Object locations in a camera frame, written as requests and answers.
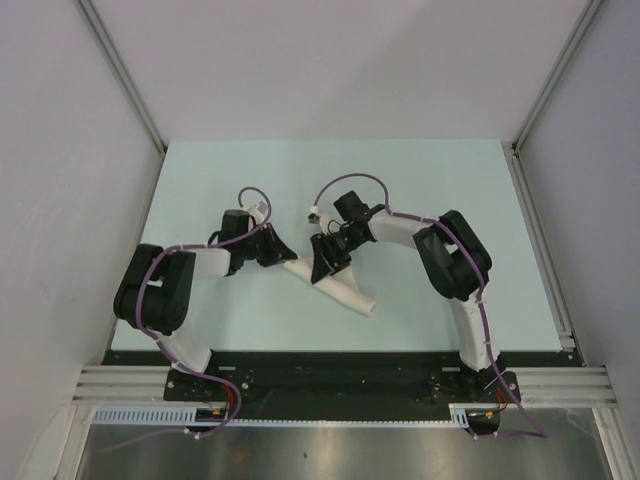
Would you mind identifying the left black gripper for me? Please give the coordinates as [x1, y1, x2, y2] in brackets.
[239, 222, 297, 267]

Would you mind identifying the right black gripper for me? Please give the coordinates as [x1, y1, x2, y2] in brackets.
[311, 226, 367, 283]

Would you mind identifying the white cloth napkin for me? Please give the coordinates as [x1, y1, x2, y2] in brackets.
[283, 258, 377, 316]

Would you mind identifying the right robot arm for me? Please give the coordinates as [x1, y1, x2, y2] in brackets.
[310, 191, 504, 401]

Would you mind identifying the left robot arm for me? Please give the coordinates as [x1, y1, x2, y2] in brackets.
[113, 209, 298, 400]

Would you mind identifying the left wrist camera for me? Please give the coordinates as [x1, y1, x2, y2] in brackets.
[247, 201, 270, 224]

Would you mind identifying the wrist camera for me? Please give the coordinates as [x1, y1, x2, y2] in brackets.
[247, 201, 270, 224]
[307, 205, 335, 234]

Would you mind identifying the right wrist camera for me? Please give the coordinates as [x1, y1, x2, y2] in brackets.
[307, 205, 335, 234]

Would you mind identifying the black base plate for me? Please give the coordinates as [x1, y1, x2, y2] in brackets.
[102, 349, 584, 424]

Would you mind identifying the aluminium frame rail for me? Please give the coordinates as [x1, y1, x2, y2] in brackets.
[73, 366, 169, 405]

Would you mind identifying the white slotted cable duct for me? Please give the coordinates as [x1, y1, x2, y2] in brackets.
[92, 403, 474, 429]

